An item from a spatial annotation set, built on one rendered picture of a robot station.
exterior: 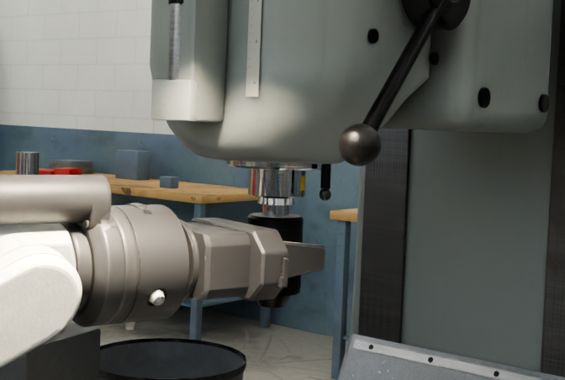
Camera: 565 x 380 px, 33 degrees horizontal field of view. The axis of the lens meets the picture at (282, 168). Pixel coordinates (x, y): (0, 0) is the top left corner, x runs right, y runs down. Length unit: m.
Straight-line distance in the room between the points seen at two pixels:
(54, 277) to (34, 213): 0.05
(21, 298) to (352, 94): 0.28
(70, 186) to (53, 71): 7.13
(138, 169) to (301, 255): 5.80
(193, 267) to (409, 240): 0.48
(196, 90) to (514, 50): 0.33
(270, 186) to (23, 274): 0.24
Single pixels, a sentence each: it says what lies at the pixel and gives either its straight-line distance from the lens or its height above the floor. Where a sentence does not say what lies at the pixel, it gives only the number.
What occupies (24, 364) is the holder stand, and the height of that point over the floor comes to 1.09.
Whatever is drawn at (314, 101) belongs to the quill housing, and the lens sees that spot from 0.69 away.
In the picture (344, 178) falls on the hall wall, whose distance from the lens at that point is 5.82.
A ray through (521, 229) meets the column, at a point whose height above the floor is 1.23.
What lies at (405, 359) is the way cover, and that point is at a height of 1.06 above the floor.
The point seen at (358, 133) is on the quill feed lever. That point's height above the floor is 1.34.
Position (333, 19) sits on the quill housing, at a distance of 0.69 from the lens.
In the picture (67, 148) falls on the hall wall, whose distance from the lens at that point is 7.61.
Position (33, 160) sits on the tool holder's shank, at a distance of 1.04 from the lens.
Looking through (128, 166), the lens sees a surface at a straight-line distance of 6.62.
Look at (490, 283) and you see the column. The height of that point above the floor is 1.17.
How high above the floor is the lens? 1.34
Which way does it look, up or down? 3 degrees down
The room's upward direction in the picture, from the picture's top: 2 degrees clockwise
